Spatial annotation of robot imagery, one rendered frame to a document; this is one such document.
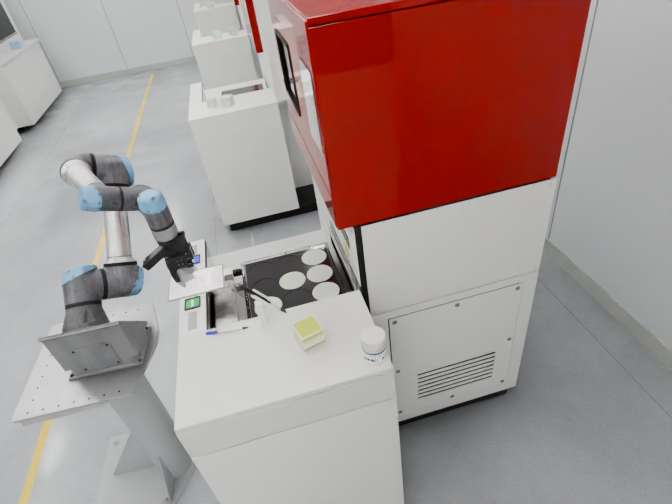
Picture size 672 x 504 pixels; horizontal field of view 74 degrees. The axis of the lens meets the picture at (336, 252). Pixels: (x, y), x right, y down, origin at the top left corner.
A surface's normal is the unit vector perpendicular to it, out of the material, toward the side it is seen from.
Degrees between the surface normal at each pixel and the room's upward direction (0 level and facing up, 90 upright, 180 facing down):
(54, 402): 0
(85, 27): 90
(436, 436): 0
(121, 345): 90
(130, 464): 90
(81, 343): 90
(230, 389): 0
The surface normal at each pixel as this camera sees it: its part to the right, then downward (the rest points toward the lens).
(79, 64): 0.24, 0.58
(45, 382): -0.12, -0.78
